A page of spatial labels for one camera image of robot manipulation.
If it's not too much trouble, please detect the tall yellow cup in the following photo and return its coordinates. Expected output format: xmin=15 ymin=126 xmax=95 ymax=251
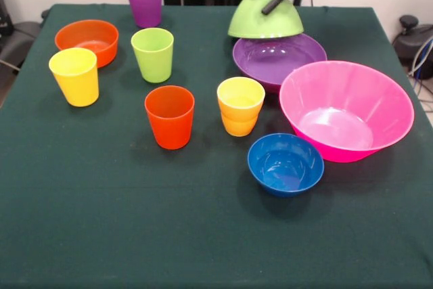
xmin=48 ymin=47 xmax=100 ymax=108

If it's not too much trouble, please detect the purple bowl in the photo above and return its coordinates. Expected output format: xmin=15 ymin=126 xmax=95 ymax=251
xmin=232 ymin=33 xmax=328 ymax=93

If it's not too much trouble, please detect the green bowl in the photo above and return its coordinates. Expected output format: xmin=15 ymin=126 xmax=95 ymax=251
xmin=227 ymin=0 xmax=304 ymax=40

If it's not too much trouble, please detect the bundle of cables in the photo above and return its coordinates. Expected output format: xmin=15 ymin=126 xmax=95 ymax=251
xmin=407 ymin=37 xmax=433 ymax=112

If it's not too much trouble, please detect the dark green tablecloth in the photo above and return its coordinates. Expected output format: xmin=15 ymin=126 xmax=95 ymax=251
xmin=0 ymin=3 xmax=433 ymax=289

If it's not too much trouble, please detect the pink bowl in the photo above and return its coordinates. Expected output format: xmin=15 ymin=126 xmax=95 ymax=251
xmin=279 ymin=60 xmax=415 ymax=163

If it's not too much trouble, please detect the green cup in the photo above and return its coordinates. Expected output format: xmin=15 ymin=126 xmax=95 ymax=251
xmin=131 ymin=27 xmax=175 ymax=84

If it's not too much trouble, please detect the blue bowl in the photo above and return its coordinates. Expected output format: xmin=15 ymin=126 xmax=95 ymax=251
xmin=246 ymin=133 xmax=325 ymax=198

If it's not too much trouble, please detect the orange bowl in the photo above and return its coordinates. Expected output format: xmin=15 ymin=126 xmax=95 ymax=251
xmin=54 ymin=19 xmax=120 ymax=68

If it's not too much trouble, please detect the purple cup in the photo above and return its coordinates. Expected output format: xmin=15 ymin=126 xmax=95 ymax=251
xmin=125 ymin=0 xmax=163 ymax=28

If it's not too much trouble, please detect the yellow ribbed cup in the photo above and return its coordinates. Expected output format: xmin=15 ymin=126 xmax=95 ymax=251
xmin=216 ymin=76 xmax=266 ymax=137

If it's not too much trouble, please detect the orange cup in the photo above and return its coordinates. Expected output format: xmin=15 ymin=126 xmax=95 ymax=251
xmin=144 ymin=85 xmax=196 ymax=150

